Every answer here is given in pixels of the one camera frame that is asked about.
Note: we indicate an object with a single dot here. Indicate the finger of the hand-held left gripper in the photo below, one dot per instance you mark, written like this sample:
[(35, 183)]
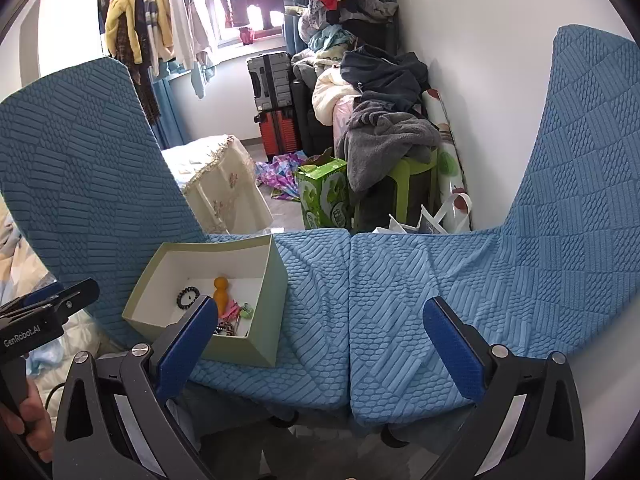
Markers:
[(80, 295), (45, 294)]

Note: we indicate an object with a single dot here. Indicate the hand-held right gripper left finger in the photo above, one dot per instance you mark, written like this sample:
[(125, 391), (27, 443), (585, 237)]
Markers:
[(185, 345)]

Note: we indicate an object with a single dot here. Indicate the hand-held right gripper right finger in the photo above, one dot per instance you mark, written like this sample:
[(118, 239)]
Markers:
[(452, 350)]

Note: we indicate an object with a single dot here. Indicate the pink hair clip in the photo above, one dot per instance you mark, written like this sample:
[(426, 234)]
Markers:
[(229, 309)]

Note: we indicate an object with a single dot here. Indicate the orange figurine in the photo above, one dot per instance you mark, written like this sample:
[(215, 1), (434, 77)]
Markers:
[(220, 292)]

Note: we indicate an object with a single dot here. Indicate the green hair clip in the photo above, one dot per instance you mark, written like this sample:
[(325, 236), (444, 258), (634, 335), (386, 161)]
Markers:
[(246, 311)]

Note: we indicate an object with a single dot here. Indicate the pale green box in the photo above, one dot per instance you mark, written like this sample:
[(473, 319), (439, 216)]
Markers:
[(260, 340)]

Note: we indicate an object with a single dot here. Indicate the person's left hand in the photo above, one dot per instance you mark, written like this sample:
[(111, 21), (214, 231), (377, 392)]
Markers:
[(37, 425)]

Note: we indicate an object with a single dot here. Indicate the pale floral quilt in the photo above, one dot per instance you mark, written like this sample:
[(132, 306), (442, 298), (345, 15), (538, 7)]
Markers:
[(20, 260)]

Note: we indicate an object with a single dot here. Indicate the white tote bag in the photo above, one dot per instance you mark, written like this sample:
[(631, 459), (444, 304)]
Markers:
[(445, 220)]

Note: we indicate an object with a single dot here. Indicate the white plastic bag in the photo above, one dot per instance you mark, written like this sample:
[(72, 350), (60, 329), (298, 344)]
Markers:
[(395, 225)]

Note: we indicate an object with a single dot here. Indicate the table with cream tablecloth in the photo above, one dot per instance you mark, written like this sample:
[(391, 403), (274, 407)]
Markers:
[(220, 180)]

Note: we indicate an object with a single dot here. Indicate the green plastic stool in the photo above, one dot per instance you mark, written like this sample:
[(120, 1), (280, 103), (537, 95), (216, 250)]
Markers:
[(415, 175)]

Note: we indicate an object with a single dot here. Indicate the floral rolled mat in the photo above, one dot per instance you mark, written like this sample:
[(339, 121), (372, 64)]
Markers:
[(447, 160)]

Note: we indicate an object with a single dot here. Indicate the colorful patterned cloth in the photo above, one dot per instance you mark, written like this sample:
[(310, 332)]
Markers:
[(282, 175)]

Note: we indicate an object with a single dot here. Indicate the green cardboard carton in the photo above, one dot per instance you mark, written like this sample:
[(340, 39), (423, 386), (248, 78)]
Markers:
[(325, 195)]

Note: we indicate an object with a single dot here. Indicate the grey fleece garment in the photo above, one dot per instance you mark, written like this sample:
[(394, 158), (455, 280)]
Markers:
[(390, 140)]

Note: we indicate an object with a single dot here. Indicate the red suitcase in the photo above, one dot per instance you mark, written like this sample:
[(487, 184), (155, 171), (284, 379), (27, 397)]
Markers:
[(280, 132)]

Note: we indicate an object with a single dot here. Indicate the pink blanket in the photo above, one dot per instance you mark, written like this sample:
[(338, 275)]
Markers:
[(345, 120)]

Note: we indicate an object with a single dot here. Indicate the grey suitcase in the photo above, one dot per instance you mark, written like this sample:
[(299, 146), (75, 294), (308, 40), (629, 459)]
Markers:
[(270, 80)]

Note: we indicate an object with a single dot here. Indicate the dark navy jacket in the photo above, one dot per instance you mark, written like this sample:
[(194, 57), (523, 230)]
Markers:
[(385, 75)]

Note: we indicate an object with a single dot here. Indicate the white puffy jacket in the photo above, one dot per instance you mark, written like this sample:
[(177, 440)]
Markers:
[(330, 92)]

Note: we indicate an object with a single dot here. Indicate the row of hanging clothes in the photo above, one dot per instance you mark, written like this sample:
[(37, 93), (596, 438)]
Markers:
[(150, 15)]

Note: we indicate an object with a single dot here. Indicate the blue curtain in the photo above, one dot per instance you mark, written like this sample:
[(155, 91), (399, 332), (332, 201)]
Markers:
[(295, 0)]

